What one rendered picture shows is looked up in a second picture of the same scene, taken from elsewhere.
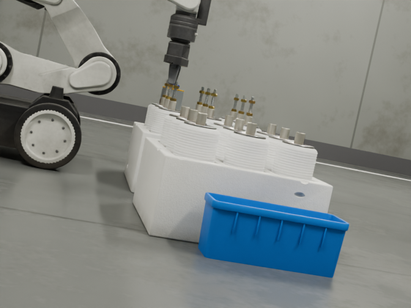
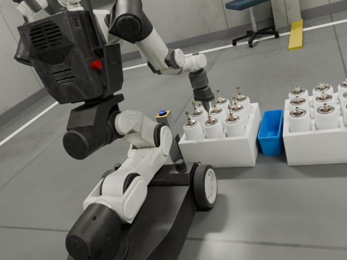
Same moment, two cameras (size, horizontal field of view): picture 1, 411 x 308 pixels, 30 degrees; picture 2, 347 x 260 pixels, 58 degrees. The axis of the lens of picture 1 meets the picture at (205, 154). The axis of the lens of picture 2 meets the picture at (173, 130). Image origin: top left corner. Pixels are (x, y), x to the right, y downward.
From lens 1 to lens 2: 221 cm
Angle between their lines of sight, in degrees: 52
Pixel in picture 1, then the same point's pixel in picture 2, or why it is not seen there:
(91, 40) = (150, 125)
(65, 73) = (160, 152)
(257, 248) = not seen: outside the picture
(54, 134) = (208, 181)
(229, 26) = not seen: outside the picture
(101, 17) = not seen: outside the picture
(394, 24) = (12, 18)
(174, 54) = (209, 94)
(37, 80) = (150, 171)
